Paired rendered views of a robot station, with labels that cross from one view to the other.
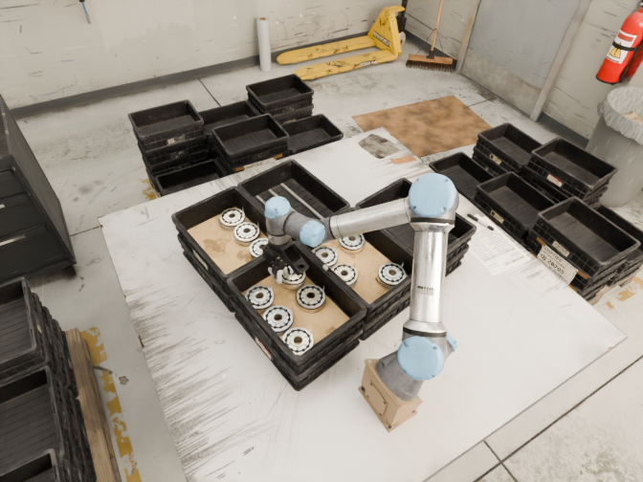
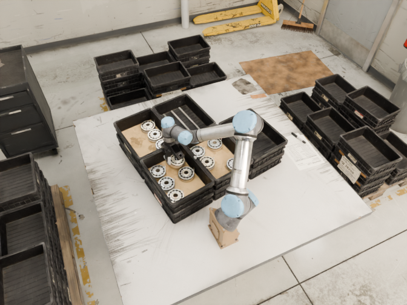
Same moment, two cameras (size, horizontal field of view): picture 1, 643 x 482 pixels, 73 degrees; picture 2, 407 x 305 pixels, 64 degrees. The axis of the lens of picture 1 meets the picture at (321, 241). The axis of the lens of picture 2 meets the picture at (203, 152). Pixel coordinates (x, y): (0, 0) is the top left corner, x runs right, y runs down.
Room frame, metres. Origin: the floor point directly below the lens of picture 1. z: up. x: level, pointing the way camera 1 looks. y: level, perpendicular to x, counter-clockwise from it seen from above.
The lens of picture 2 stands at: (-0.32, -0.22, 2.49)
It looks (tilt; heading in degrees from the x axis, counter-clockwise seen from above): 49 degrees down; 7
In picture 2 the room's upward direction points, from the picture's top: 2 degrees clockwise
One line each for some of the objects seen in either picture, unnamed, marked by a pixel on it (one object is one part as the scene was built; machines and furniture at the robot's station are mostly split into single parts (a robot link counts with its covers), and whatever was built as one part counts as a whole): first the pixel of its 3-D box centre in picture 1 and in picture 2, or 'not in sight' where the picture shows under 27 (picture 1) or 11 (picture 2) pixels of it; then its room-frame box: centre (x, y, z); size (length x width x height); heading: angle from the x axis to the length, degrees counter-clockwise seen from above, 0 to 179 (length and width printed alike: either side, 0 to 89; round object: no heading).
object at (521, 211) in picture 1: (508, 218); (327, 137); (1.92, -1.12, 0.31); 0.40 x 0.30 x 0.34; 32
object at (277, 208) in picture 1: (278, 216); (168, 127); (0.97, 0.14, 1.18); 0.09 x 0.08 x 0.11; 59
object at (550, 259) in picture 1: (554, 266); (348, 168); (1.48, -1.21, 0.41); 0.31 x 0.02 x 0.16; 32
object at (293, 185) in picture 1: (293, 206); (183, 121); (1.35, 0.13, 0.87); 0.40 x 0.30 x 0.11; 42
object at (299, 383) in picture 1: (296, 321); (177, 186); (0.85, 0.08, 0.76); 0.40 x 0.30 x 0.12; 42
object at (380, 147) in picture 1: (377, 144); (243, 85); (2.05, -0.29, 0.71); 0.22 x 0.19 x 0.01; 32
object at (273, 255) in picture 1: (277, 249); (169, 144); (0.97, 0.14, 1.02); 0.09 x 0.08 x 0.12; 46
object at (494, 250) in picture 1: (487, 242); (300, 150); (1.35, -0.74, 0.70); 0.33 x 0.23 x 0.01; 32
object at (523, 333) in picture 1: (333, 317); (205, 189); (1.14, -0.07, 0.35); 1.60 x 1.60 x 0.70; 32
